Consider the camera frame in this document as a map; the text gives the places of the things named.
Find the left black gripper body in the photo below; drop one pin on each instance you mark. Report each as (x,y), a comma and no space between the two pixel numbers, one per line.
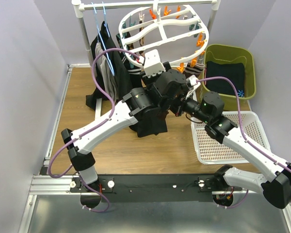
(149,81)

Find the white round clip hanger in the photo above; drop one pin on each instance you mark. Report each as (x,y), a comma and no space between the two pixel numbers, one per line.
(171,27)

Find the brown striped sock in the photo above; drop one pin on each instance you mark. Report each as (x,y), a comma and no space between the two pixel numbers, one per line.
(193,68)

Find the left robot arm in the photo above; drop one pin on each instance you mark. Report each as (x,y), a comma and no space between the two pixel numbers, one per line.
(144,107)

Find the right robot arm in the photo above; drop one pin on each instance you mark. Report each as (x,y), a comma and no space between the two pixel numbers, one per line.
(273,180)

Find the black hanging garment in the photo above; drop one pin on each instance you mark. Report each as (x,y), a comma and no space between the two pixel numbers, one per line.
(121,80)

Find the argyle brown sock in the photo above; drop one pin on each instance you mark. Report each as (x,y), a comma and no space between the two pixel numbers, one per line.
(127,42)
(141,40)

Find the white perforated basket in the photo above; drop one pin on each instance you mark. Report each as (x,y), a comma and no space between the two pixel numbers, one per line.
(234,150)

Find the white clothes rack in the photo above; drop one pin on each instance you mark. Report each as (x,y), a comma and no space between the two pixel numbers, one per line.
(85,29)

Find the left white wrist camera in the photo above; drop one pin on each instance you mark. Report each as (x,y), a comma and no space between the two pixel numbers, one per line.
(153,65)

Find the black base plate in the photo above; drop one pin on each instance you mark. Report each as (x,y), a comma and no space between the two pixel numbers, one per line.
(160,187)

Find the aluminium frame rail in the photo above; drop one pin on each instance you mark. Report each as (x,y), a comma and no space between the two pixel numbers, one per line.
(42,184)

